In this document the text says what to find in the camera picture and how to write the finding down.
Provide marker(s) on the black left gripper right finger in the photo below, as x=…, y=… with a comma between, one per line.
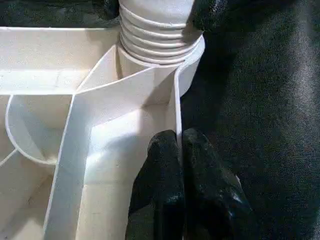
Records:
x=212, y=190

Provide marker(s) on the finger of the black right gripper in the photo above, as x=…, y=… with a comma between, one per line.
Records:
x=107, y=10
x=212, y=15

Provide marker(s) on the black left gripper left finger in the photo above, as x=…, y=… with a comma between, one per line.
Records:
x=162, y=180

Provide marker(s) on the white plastic table leg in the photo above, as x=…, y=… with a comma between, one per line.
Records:
x=155, y=30

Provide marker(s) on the white plastic table top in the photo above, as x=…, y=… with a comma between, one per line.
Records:
x=37, y=55

